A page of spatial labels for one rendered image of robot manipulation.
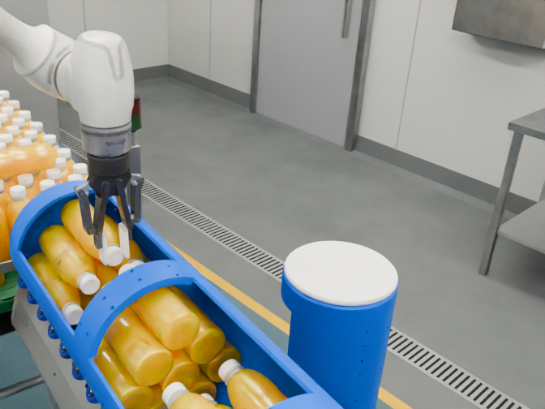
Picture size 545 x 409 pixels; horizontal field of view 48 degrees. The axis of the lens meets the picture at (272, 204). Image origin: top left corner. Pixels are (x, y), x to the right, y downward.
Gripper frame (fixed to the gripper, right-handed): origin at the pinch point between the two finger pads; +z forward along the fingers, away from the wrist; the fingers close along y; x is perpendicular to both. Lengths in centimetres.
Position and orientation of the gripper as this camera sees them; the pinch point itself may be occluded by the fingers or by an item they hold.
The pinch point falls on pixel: (113, 244)
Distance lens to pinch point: 126.9
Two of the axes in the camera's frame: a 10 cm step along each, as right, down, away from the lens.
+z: -0.6, 8.9, 4.5
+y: 8.1, -2.2, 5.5
